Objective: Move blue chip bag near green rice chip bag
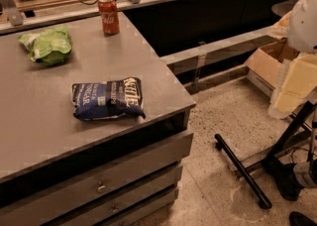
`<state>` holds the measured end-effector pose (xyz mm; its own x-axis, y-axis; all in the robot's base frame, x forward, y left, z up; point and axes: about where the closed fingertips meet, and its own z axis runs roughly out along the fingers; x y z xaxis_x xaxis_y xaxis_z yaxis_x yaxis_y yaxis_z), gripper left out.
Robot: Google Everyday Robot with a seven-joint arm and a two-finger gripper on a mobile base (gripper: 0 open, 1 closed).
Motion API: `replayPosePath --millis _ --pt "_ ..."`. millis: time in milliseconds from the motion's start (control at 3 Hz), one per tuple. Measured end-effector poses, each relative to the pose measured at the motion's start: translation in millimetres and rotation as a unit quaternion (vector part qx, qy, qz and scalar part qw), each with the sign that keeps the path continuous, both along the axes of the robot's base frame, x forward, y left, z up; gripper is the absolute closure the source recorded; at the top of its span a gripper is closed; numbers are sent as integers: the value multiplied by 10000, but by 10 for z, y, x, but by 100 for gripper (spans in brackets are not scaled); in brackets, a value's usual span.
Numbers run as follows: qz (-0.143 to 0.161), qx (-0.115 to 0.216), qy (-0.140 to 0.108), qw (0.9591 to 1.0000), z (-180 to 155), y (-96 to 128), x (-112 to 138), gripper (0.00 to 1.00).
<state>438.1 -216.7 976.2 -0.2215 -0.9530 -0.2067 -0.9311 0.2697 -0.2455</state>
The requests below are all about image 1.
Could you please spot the bottom grey drawer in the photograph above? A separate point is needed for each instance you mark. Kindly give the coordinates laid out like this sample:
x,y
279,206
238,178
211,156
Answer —
x,y
142,209

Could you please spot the middle grey drawer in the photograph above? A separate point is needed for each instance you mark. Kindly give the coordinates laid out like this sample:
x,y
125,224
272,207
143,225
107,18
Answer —
x,y
112,204

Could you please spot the yellow foam sheets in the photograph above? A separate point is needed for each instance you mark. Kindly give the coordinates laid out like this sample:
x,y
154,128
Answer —
x,y
296,80

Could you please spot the blue Kettle chip bag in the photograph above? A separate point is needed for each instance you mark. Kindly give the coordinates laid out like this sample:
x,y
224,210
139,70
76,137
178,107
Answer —
x,y
109,99

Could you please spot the grey drawer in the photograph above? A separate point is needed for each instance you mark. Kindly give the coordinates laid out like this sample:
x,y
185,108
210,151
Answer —
x,y
46,206
142,209
112,204

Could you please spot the grey drawer cabinet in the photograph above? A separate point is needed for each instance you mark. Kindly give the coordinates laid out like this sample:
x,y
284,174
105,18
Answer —
x,y
56,170

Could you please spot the red Coca-Cola can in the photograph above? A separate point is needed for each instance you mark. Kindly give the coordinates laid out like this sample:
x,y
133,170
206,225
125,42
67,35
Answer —
x,y
109,15

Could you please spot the black shoe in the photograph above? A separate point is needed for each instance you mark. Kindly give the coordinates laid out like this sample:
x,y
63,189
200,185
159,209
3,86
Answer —
x,y
299,219

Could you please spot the cardboard box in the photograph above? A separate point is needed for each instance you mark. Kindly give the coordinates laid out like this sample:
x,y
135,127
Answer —
x,y
264,64

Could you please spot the black stand base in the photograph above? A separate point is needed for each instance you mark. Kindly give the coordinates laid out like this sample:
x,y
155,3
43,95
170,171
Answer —
x,y
301,131

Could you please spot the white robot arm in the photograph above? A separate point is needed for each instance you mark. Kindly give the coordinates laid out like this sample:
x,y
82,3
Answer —
x,y
302,27

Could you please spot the green rice chip bag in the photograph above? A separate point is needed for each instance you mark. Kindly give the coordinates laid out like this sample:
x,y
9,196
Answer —
x,y
49,47

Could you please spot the top grey drawer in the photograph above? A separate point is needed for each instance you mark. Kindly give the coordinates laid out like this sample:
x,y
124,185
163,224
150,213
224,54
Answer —
x,y
46,206

